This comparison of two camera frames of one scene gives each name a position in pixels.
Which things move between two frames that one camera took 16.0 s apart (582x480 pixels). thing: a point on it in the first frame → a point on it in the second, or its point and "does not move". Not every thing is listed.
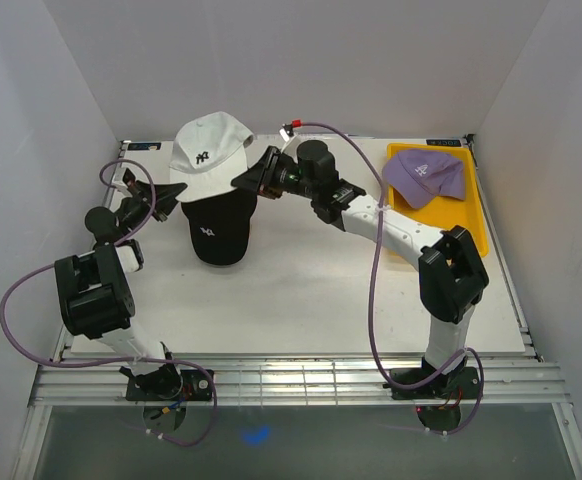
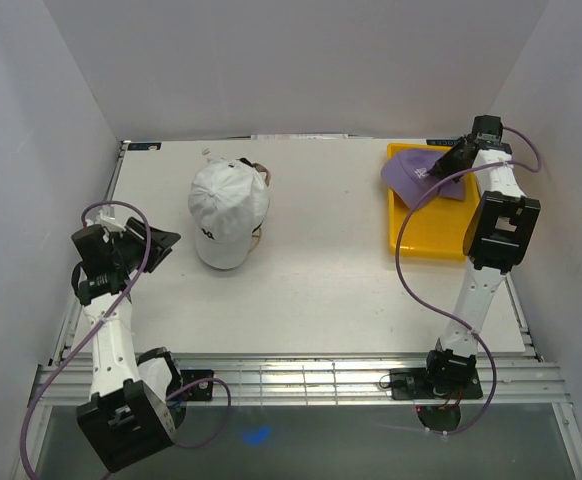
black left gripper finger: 165,196 → 164,237
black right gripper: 260,176 → 443,164
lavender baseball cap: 420,176 does not move
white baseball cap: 209,153 → 228,201
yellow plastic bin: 443,212 does not move
